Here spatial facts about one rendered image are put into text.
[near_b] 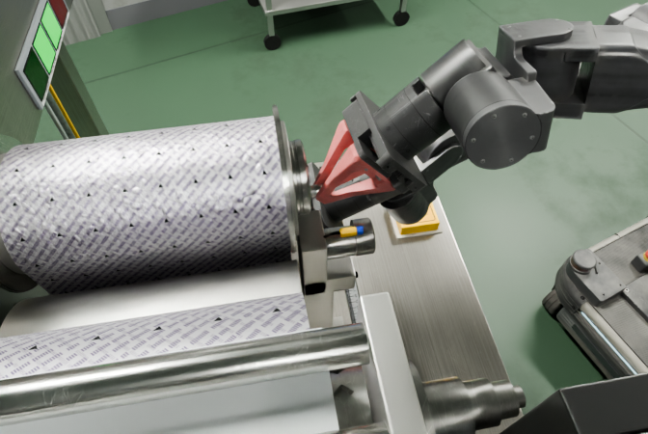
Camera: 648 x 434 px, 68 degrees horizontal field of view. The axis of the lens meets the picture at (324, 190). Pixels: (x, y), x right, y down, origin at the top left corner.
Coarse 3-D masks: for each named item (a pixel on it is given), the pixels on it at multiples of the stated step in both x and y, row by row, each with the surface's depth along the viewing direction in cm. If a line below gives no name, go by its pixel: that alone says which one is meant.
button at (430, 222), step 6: (432, 204) 87; (432, 210) 86; (426, 216) 85; (432, 216) 85; (396, 222) 86; (420, 222) 84; (426, 222) 84; (432, 222) 84; (438, 222) 84; (402, 228) 84; (408, 228) 84; (414, 228) 84; (420, 228) 84; (426, 228) 85; (432, 228) 85
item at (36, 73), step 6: (30, 54) 67; (30, 60) 67; (36, 60) 68; (30, 66) 66; (36, 66) 68; (30, 72) 66; (36, 72) 68; (42, 72) 70; (30, 78) 66; (36, 78) 68; (42, 78) 70; (36, 84) 67; (42, 84) 70; (36, 90) 67; (42, 90) 69
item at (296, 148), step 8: (288, 144) 46; (296, 144) 46; (296, 152) 45; (304, 152) 45; (296, 160) 45; (304, 160) 45; (296, 168) 45; (304, 168) 45; (296, 176) 44; (304, 176) 45; (296, 184) 45; (304, 184) 45; (296, 192) 45; (304, 192) 45; (296, 200) 45; (304, 200) 45; (304, 208) 46
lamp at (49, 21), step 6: (48, 6) 75; (48, 12) 75; (42, 18) 72; (48, 18) 74; (54, 18) 77; (48, 24) 74; (54, 24) 76; (48, 30) 74; (54, 30) 76; (60, 30) 78; (54, 36) 76; (54, 42) 75
